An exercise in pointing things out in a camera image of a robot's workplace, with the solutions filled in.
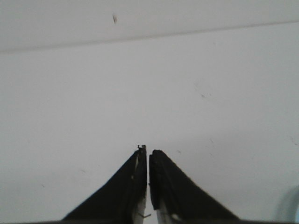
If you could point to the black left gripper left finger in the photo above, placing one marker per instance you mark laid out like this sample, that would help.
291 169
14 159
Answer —
122 198

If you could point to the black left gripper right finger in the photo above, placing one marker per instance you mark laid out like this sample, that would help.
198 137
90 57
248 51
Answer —
175 197

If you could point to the light blue round plate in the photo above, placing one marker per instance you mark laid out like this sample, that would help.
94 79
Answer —
288 208

